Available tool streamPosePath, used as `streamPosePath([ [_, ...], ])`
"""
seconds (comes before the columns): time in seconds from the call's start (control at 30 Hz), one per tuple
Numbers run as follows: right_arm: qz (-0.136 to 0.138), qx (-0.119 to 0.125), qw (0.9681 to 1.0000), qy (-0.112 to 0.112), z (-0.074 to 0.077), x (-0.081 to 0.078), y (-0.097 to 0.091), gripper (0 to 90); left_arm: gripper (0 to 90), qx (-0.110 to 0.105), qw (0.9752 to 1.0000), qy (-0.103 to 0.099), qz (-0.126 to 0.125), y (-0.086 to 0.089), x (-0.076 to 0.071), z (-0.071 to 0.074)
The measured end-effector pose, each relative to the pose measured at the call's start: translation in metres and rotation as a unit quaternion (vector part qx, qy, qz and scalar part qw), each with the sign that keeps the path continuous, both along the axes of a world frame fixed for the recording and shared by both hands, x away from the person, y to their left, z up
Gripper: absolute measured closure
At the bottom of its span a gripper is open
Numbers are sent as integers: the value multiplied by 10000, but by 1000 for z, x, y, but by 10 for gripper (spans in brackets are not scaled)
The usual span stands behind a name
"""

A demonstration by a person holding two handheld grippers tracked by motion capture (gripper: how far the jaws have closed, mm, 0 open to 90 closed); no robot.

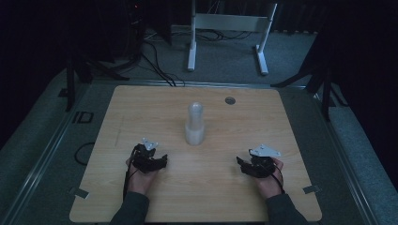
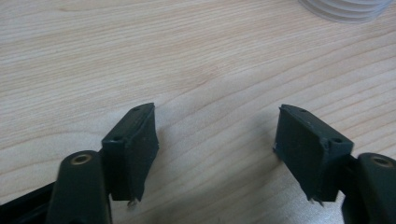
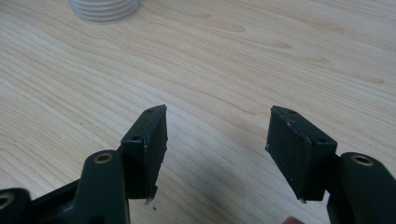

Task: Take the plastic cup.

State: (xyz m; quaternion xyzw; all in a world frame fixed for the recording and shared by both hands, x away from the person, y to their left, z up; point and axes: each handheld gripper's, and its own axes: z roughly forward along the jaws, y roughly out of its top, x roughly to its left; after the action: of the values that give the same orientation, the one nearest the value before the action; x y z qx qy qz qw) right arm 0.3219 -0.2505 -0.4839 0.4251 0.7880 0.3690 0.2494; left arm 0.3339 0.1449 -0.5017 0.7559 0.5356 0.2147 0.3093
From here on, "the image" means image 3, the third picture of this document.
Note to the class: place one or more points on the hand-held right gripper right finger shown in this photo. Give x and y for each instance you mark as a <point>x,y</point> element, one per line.
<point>295,155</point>

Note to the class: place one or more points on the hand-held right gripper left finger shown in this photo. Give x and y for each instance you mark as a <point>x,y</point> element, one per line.
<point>146,155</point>

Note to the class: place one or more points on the translucent white ribbed cup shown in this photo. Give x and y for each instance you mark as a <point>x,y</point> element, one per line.
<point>104,9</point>

